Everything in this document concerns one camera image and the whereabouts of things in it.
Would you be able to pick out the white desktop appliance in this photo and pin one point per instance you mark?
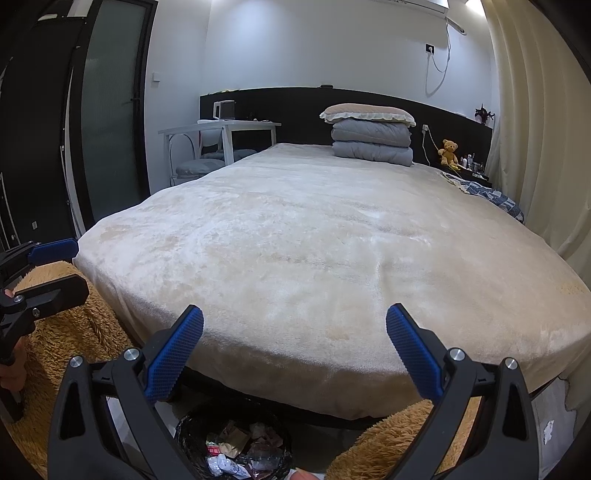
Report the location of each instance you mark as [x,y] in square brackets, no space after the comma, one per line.
[224,110]

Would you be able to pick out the brown fluffy cloth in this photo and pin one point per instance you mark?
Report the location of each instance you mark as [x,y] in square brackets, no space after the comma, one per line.
[69,341]
[383,443]

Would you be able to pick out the blue patterned blanket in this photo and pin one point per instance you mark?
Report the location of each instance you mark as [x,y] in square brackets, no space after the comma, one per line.
[489,194]

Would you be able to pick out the white bag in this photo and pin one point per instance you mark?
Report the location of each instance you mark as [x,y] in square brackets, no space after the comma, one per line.
[224,465]

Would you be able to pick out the red snack packet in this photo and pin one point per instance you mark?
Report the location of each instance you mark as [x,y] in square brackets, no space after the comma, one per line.
[213,450]

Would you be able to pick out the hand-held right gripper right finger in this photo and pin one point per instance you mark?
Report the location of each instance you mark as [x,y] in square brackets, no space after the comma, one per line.
[413,353]

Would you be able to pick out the grey cushioned chair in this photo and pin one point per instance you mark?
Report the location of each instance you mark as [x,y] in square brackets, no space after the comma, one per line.
[198,167]
[231,153]

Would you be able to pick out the dark potted plant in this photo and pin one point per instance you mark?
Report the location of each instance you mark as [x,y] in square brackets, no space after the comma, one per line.
[485,115]

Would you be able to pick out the cream curtain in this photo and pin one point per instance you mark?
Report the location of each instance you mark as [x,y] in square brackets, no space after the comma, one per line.
[540,115]

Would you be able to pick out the black headboard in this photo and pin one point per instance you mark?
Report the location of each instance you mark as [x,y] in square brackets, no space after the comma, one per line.
[286,106]

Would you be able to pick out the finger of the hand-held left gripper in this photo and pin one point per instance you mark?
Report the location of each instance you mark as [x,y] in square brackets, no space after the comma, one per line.
[51,295]
[55,250]

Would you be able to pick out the person's right hand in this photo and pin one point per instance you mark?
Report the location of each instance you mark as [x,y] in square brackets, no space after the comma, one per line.
[309,475]

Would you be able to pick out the beige plush bed blanket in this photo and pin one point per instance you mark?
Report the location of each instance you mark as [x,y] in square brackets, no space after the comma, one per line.
[300,258]

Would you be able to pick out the brown teddy bear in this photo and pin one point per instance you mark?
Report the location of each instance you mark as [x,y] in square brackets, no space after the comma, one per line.
[448,152]

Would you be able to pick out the black trash bin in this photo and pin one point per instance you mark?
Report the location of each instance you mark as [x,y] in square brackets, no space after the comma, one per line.
[189,429]

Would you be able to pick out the folded grey quilt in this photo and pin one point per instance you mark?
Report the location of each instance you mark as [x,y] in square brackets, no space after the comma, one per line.
[371,143]

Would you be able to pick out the bottles on nightstand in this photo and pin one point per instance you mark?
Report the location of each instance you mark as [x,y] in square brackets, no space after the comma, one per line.
[473,166]

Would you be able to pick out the beige pillow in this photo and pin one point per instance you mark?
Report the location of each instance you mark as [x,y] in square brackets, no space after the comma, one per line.
[364,113]

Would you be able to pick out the frosted glass door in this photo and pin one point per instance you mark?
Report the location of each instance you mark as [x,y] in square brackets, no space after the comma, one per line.
[115,115]

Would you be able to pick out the white desk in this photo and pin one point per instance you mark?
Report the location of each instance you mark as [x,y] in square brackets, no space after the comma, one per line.
[221,127]

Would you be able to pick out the beige paper bag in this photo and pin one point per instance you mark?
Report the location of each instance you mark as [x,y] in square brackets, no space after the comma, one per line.
[233,438]

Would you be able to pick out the person's left hand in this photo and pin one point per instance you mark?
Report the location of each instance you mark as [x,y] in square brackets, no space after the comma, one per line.
[14,369]

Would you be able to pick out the white air conditioner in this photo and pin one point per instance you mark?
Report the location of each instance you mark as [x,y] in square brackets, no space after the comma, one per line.
[425,4]

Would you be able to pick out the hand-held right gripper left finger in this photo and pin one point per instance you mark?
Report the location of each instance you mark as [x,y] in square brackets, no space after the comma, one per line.
[178,353]

